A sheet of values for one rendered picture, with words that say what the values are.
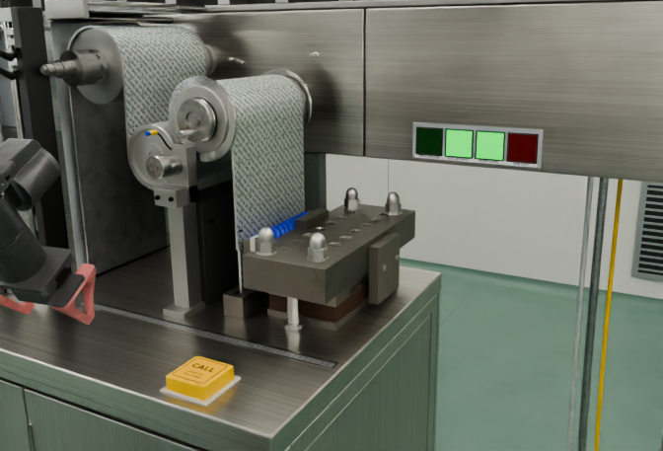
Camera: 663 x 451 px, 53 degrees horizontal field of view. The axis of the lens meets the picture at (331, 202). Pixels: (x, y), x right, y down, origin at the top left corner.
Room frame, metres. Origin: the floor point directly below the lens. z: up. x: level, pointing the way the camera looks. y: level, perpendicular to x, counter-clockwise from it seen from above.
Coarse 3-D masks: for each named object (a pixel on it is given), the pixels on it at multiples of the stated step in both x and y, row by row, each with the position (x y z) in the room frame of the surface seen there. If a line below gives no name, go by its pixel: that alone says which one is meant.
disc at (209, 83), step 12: (180, 84) 1.16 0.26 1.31; (192, 84) 1.14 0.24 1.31; (204, 84) 1.13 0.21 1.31; (216, 84) 1.12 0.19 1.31; (228, 96) 1.11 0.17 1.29; (228, 108) 1.11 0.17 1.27; (228, 120) 1.11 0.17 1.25; (228, 132) 1.11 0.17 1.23; (228, 144) 1.11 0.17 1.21; (204, 156) 1.14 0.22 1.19; (216, 156) 1.12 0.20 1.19
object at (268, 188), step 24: (264, 144) 1.20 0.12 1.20; (288, 144) 1.27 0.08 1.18; (240, 168) 1.13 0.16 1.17; (264, 168) 1.19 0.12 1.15; (288, 168) 1.27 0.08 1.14; (240, 192) 1.12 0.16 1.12; (264, 192) 1.19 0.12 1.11; (288, 192) 1.26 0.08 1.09; (240, 216) 1.12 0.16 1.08; (264, 216) 1.19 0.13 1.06; (288, 216) 1.26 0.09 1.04; (240, 240) 1.12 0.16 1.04
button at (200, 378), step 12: (192, 360) 0.89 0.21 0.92; (204, 360) 0.89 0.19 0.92; (180, 372) 0.85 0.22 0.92; (192, 372) 0.85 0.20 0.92; (204, 372) 0.85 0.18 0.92; (216, 372) 0.85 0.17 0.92; (228, 372) 0.86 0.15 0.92; (168, 384) 0.84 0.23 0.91; (180, 384) 0.83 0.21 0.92; (192, 384) 0.82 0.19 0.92; (204, 384) 0.82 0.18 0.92; (216, 384) 0.84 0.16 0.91; (192, 396) 0.82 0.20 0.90; (204, 396) 0.81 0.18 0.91
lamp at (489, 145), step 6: (480, 132) 1.23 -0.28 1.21; (486, 132) 1.23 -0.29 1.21; (492, 132) 1.22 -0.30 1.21; (480, 138) 1.23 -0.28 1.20; (486, 138) 1.23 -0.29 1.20; (492, 138) 1.22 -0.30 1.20; (498, 138) 1.22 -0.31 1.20; (480, 144) 1.23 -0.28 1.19; (486, 144) 1.23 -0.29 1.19; (492, 144) 1.22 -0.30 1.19; (498, 144) 1.22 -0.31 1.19; (480, 150) 1.23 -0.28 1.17; (486, 150) 1.23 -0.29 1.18; (492, 150) 1.22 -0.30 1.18; (498, 150) 1.22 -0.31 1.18; (480, 156) 1.23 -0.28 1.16; (486, 156) 1.23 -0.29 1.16; (492, 156) 1.22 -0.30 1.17; (498, 156) 1.22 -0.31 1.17
